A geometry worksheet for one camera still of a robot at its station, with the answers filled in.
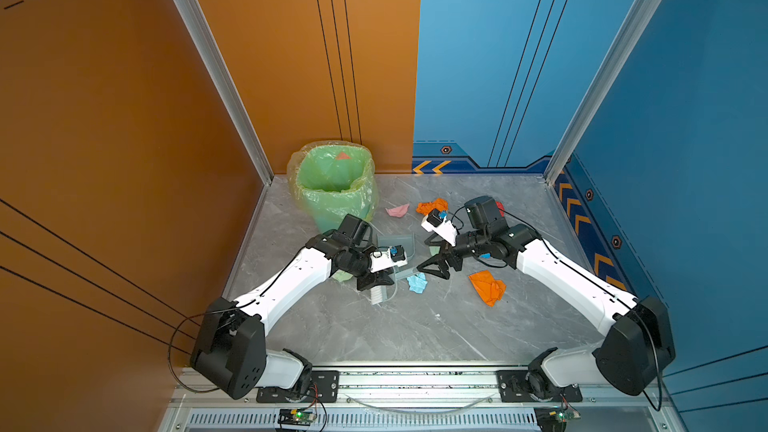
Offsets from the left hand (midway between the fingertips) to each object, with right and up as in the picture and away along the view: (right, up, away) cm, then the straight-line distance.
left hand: (388, 271), depth 81 cm
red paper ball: (+41, +17, +27) cm, 52 cm away
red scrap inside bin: (-15, +34, +15) cm, 40 cm away
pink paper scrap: (+3, +15, +27) cm, 32 cm away
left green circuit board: (-22, -33, -10) cm, 41 cm away
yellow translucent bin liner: (-28, +25, +5) cm, 37 cm away
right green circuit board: (+39, -33, -11) cm, 52 cm away
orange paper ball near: (+30, -7, +8) cm, 32 cm away
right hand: (+9, +6, -5) cm, 12 cm away
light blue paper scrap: (+9, -6, +9) cm, 13 cm away
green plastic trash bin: (-19, +26, +23) cm, 40 cm away
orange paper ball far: (+14, +17, +27) cm, 35 cm away
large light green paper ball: (-11, +1, -11) cm, 15 cm away
